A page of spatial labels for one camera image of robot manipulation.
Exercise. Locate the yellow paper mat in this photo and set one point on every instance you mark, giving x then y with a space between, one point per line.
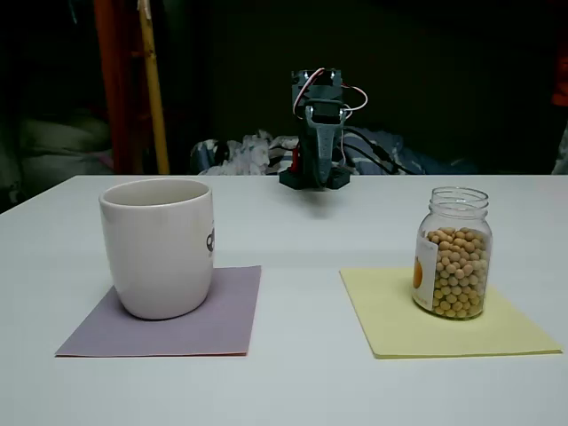
399 328

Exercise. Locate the glass jar of soybeans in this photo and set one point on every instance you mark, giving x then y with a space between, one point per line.
457 275

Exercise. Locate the white ceramic mug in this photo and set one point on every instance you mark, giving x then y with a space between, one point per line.
151 248

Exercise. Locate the red plastic clamp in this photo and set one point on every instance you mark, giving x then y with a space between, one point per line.
296 160

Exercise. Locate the yellow bamboo pole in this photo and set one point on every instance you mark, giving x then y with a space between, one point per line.
155 97

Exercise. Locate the red-brown wooden post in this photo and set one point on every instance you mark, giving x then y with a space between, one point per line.
117 89

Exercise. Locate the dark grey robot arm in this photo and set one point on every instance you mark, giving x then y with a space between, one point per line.
303 153

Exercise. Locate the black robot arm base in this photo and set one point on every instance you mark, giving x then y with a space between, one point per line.
341 178

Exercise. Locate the grey fabric bundle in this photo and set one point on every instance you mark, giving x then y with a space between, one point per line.
57 137

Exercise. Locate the blue checked bedding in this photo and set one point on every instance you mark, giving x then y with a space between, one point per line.
461 166

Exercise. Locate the white floral cloth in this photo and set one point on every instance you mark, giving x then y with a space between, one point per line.
255 151

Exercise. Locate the purple paper mat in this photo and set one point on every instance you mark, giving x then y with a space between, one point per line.
199 328

